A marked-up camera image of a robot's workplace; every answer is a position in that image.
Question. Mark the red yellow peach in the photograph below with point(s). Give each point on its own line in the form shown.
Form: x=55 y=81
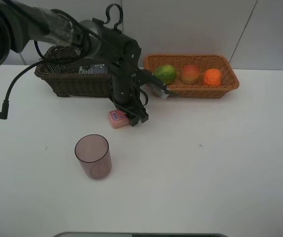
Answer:
x=189 y=74

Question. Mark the green papaya fruit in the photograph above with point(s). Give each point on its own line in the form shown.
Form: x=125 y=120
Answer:
x=166 y=73

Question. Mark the orange tangerine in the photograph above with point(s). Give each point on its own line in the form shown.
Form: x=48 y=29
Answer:
x=212 y=77

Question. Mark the translucent pink plastic cup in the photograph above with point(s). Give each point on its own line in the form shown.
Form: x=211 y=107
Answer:
x=93 y=153

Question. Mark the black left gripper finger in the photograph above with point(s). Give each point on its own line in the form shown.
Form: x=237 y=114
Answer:
x=142 y=114
x=133 y=120

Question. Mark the light orange wicker basket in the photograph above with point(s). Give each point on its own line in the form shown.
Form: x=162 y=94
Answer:
x=203 y=62

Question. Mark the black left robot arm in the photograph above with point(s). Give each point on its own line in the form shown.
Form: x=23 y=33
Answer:
x=20 y=24

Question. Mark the pink lotion bottle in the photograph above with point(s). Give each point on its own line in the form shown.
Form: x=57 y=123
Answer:
x=118 y=118

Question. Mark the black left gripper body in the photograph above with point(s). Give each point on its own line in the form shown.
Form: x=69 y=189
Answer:
x=125 y=96

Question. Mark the dark green pump bottle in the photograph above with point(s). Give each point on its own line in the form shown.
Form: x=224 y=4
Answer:
x=93 y=69

